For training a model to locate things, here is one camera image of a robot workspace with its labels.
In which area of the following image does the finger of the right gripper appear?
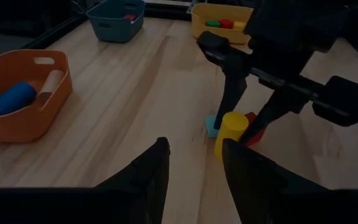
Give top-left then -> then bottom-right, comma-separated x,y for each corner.
213,60 -> 249,130
239,90 -> 310,144

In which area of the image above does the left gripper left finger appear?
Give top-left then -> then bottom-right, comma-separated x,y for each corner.
0,136 -> 171,224

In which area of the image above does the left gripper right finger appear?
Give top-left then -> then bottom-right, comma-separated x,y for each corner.
221,138 -> 358,224

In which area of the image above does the yellow cylinder block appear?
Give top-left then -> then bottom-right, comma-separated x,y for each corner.
214,111 -> 250,162

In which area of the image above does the light blue half-cylinder block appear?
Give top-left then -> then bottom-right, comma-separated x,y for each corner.
205,115 -> 220,139

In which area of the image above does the blue cylinder block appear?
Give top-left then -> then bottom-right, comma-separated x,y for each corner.
0,82 -> 37,117

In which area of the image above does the yellow plastic bin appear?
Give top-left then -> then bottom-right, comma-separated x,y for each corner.
191,2 -> 254,45

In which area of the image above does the orange plastic bin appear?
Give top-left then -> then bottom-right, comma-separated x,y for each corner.
0,49 -> 73,143

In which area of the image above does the grey-blue plastic bin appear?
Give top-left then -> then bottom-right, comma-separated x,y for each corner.
86,0 -> 145,44

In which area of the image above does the tan wooden cylinder block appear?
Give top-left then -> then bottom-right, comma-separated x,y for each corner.
37,70 -> 65,108

